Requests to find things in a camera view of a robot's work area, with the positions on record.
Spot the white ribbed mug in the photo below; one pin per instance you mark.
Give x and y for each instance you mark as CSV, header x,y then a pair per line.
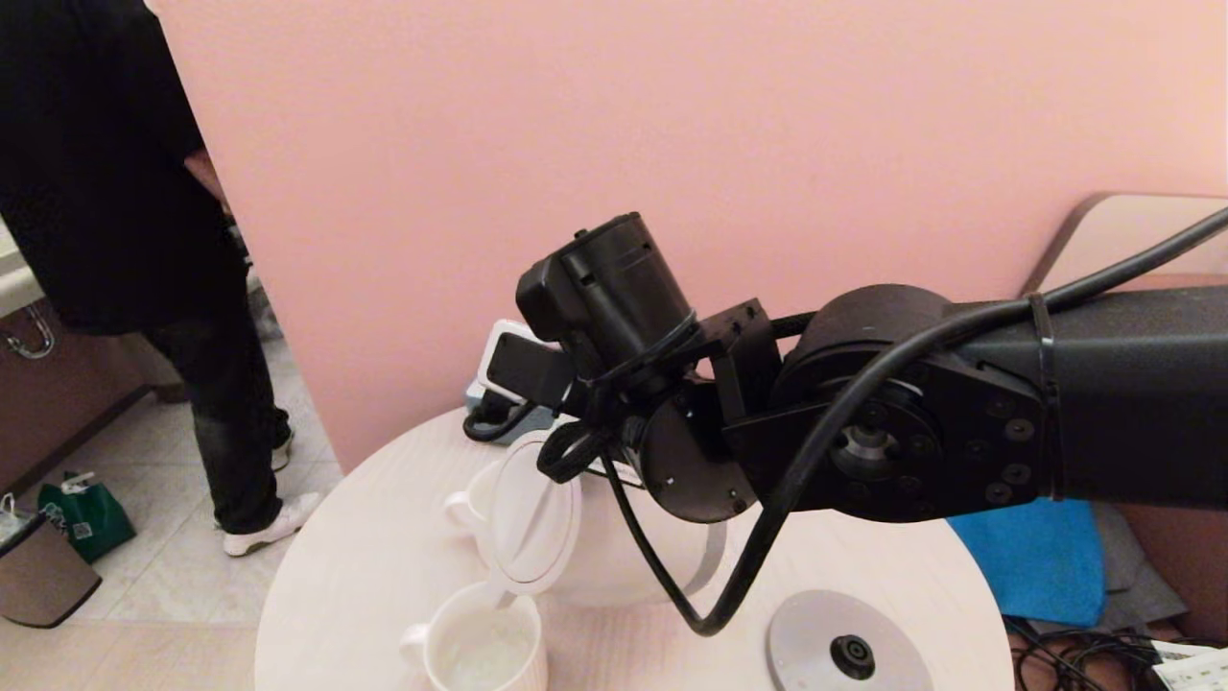
x,y
475,504

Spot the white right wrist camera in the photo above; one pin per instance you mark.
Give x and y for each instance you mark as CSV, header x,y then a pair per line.
x,y
523,369

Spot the chrome drain pipe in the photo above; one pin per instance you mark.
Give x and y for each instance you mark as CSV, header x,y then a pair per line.
x,y
40,338

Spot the grey round kettle base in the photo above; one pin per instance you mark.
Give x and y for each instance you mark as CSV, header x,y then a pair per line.
x,y
825,629

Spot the white electric kettle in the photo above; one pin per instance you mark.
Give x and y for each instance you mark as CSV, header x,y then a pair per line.
x,y
614,557

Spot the white smooth mug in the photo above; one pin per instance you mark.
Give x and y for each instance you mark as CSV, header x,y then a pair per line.
x,y
480,653

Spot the grey cushion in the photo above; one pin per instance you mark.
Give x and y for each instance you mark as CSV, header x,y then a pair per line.
x,y
1142,576

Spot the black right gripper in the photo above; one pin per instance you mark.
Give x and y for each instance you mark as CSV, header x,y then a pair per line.
x,y
619,451

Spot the brown waste bin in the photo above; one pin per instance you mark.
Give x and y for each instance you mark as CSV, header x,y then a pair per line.
x,y
43,581

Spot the green shopping bag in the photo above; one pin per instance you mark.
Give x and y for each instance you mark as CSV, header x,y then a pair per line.
x,y
91,523

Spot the black-clothed person's hand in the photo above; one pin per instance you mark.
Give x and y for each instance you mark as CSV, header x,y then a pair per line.
x,y
209,180

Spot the person in black clothes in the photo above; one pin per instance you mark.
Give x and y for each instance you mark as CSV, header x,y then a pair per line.
x,y
96,192

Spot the cream sink counter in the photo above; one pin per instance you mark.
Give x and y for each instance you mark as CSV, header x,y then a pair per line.
x,y
19,288

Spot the white printed paper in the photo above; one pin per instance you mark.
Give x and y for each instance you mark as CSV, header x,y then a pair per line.
x,y
1194,670

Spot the grey-blue tissue box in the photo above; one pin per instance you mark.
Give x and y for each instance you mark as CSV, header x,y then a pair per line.
x,y
537,424

